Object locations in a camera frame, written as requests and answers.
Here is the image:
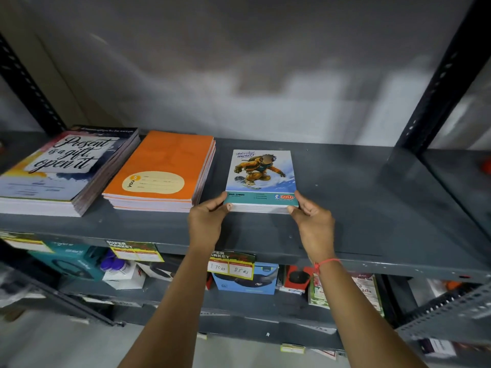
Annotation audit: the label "person's right hand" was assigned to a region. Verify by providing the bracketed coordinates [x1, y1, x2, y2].
[287, 190, 337, 265]

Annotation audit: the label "person's left hand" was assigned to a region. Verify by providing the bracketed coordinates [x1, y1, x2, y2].
[188, 191, 233, 251]

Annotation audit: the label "grey metal shelf rack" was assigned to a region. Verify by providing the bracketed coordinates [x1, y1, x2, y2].
[0, 0, 491, 368]

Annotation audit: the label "monkey cover notebook stack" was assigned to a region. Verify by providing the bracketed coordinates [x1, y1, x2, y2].
[224, 149, 299, 208]
[224, 149, 300, 215]

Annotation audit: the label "orange notebook stack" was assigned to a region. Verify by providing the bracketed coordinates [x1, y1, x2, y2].
[102, 130, 216, 214]

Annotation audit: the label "Present is a gift notebooks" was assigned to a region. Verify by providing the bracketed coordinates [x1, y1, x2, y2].
[0, 125, 141, 218]

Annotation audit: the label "person's left forearm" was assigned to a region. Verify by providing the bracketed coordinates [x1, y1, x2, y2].
[119, 247, 217, 368]

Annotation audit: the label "person's right forearm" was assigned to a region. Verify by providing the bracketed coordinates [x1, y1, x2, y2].
[316, 260, 429, 368]

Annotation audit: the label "yellow green price tag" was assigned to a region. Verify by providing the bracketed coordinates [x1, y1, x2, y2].
[0, 231, 53, 253]
[105, 240, 165, 263]
[207, 250, 257, 281]

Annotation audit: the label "red black box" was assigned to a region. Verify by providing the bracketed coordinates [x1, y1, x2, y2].
[279, 265, 315, 295]

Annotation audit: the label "white black headphone box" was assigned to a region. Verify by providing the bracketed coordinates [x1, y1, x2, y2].
[136, 255, 185, 283]

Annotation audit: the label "blue headphone box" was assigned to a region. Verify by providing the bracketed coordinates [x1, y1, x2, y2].
[212, 261, 280, 295]

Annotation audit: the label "green white card pack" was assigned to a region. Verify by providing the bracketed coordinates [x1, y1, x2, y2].
[308, 272, 386, 318]

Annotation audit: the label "white box with purple bulbs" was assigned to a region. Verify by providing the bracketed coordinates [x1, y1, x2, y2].
[100, 248, 146, 291]

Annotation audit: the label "teal headphone box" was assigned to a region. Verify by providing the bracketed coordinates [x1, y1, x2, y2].
[29, 241, 109, 282]

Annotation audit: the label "white paper label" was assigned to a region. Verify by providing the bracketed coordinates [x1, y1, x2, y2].
[420, 338, 457, 359]

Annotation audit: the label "red thread bracelet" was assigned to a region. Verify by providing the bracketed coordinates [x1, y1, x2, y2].
[313, 258, 342, 275]

